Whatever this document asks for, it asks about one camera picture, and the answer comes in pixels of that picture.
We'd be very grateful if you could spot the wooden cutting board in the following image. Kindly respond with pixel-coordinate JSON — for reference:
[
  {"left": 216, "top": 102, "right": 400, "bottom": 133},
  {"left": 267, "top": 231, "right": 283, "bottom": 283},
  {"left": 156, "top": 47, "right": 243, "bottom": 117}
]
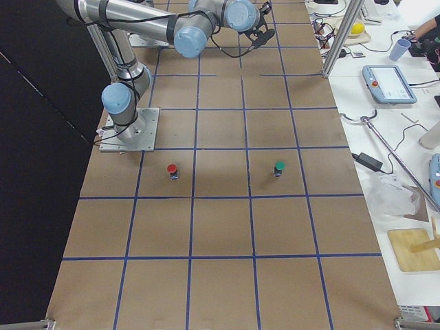
[{"left": 388, "top": 228, "right": 439, "bottom": 272}]

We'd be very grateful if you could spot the silver metal rod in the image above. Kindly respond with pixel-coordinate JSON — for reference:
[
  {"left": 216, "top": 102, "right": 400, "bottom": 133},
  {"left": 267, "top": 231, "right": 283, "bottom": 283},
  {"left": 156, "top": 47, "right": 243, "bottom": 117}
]
[{"left": 340, "top": 110, "right": 439, "bottom": 213}]

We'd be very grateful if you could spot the yellow lemon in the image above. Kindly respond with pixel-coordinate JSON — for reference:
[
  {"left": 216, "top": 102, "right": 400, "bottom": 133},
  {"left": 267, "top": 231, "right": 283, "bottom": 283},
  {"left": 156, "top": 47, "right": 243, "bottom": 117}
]
[{"left": 349, "top": 23, "right": 365, "bottom": 37}]

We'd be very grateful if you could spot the blue plastic cup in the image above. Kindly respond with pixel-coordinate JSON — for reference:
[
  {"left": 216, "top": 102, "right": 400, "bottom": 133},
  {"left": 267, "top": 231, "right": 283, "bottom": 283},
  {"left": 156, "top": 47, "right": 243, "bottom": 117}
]
[{"left": 389, "top": 38, "right": 412, "bottom": 61}]

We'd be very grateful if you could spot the green push button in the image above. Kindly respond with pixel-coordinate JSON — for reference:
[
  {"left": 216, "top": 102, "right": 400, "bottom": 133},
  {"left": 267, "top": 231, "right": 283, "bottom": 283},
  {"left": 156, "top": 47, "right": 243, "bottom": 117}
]
[{"left": 274, "top": 161, "right": 285, "bottom": 177}]

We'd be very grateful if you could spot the red push button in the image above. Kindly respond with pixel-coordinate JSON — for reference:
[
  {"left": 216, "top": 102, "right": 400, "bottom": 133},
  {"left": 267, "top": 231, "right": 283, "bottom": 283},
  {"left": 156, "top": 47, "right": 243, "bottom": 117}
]
[{"left": 166, "top": 164, "right": 179, "bottom": 180}]

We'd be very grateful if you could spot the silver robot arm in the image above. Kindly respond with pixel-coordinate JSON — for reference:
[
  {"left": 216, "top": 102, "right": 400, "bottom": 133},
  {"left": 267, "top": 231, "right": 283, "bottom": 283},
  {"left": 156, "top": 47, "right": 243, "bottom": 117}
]
[{"left": 57, "top": 1, "right": 263, "bottom": 142}]

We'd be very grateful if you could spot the black power adapter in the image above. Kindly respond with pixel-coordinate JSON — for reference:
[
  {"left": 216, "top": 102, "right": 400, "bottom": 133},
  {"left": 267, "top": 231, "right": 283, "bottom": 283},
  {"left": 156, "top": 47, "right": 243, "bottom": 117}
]
[{"left": 351, "top": 153, "right": 383, "bottom": 172}]

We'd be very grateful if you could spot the clear plastic bag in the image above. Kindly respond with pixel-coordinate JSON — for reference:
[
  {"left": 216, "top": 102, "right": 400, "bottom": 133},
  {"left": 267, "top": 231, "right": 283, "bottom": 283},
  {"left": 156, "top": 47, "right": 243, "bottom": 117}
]
[{"left": 365, "top": 175, "right": 429, "bottom": 223}]

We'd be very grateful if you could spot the white cylinder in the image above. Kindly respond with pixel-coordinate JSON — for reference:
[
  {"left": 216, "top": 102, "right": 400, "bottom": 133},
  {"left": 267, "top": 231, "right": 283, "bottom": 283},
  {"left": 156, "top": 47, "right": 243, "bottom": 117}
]
[{"left": 418, "top": 127, "right": 440, "bottom": 149}]

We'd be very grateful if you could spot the blue teach pendant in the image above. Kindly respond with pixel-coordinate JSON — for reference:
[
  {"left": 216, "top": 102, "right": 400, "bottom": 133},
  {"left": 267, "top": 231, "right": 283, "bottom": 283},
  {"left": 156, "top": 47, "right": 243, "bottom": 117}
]
[
  {"left": 362, "top": 65, "right": 417, "bottom": 104},
  {"left": 429, "top": 153, "right": 440, "bottom": 205}
]

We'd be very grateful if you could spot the aluminium frame post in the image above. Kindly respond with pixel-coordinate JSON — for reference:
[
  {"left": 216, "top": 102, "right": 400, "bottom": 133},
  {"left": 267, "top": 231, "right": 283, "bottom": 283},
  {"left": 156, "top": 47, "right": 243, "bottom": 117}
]
[{"left": 322, "top": 0, "right": 364, "bottom": 78}]

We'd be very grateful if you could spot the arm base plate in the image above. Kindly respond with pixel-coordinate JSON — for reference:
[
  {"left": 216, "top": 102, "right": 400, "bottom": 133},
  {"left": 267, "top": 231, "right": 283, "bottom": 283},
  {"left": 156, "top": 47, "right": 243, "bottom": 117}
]
[
  {"left": 129, "top": 34, "right": 169, "bottom": 48},
  {"left": 99, "top": 108, "right": 160, "bottom": 153}
]

